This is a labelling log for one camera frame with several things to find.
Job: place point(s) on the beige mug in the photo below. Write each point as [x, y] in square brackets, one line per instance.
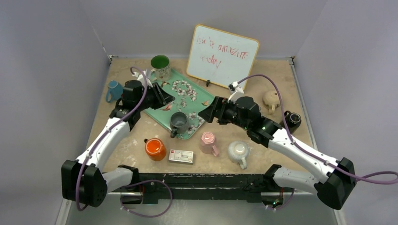
[271, 101]

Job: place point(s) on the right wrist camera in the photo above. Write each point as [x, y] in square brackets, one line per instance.
[236, 92]

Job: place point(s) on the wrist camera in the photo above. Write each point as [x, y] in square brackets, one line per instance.
[236, 92]
[142, 78]

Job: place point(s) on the pink faceted mug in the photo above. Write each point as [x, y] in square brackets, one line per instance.
[208, 144]

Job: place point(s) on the floral mug green inside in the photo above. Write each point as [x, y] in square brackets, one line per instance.
[161, 68]

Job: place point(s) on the blue grey mug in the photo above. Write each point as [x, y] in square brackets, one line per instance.
[178, 124]

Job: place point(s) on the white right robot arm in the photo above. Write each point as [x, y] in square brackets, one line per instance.
[326, 176]

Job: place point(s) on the white speckled mug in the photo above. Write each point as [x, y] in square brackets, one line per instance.
[238, 151]

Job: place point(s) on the orange mug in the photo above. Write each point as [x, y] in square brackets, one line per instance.
[155, 149]

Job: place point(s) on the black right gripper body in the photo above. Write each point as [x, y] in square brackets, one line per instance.
[220, 109]

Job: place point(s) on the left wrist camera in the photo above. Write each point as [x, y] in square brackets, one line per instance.
[142, 78]

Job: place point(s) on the black mug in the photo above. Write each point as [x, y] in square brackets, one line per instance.
[293, 121]

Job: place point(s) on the yellow framed whiteboard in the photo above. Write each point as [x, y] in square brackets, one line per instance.
[219, 56]

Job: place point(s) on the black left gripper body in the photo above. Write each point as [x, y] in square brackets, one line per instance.
[151, 99]

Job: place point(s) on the green floral tray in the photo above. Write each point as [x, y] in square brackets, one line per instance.
[190, 99]

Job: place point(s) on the small white cardboard box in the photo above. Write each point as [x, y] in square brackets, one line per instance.
[181, 156]

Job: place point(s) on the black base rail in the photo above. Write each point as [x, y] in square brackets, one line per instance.
[251, 188]

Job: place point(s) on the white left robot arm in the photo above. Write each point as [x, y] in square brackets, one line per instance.
[83, 180]

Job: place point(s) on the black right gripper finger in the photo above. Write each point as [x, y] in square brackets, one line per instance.
[215, 108]
[205, 114]

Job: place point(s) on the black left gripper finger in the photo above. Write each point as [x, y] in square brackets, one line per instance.
[163, 97]
[155, 95]

